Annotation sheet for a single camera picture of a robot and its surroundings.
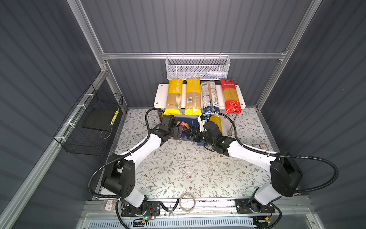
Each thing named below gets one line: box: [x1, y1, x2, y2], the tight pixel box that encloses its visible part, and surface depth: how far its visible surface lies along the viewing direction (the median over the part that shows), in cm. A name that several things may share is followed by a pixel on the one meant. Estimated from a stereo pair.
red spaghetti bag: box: [220, 78, 242, 115], surface depth 77 cm
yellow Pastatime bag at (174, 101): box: [163, 78, 184, 115], surface depth 78 cm
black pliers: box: [160, 198, 180, 219], surface depth 75 cm
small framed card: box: [252, 143, 270, 152], surface depth 98 cm
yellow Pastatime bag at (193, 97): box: [184, 78, 202, 116], surface depth 77 cm
